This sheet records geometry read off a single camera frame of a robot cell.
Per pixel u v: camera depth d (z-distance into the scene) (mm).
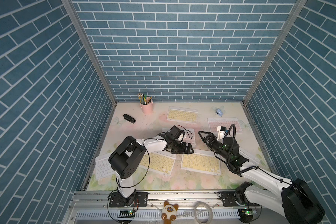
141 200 737
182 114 1120
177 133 743
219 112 1113
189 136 776
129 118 1073
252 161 886
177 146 780
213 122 1079
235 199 723
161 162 866
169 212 679
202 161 871
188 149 806
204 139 722
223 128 755
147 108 1085
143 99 1044
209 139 733
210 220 652
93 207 751
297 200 406
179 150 800
